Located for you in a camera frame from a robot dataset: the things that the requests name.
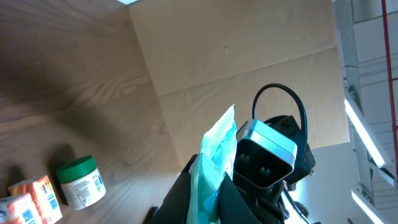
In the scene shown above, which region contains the green lid jar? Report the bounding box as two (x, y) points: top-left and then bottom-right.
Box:
(56, 156), (106, 210)

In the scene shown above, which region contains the orange small box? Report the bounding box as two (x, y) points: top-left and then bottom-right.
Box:
(1, 193), (42, 224)
(7, 175), (62, 224)

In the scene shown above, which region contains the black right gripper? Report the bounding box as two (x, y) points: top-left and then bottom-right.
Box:
(218, 175), (311, 224)

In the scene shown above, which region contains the mint green snack packet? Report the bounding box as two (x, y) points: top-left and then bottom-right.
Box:
(187, 106), (237, 224)

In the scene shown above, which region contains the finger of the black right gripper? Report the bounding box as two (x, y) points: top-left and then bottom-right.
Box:
(142, 154), (197, 224)

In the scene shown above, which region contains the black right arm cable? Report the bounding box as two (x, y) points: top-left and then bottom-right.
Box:
(251, 83), (308, 147)

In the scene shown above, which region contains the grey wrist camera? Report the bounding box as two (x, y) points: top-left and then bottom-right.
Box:
(233, 119), (297, 190)

